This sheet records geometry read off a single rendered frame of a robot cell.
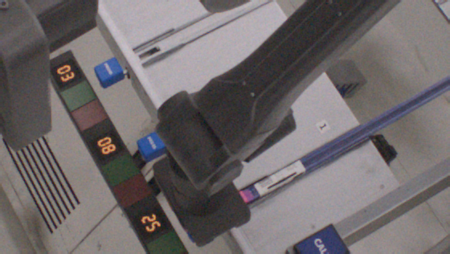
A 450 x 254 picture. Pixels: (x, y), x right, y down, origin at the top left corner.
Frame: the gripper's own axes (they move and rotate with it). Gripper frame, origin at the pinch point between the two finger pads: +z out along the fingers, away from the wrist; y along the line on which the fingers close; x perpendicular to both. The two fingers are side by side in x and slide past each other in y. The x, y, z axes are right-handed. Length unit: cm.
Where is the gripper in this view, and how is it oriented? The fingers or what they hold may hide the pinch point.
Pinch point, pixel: (204, 217)
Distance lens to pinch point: 114.6
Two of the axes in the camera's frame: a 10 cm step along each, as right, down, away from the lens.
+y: -4.7, -7.9, 4.0
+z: 0.6, 4.2, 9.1
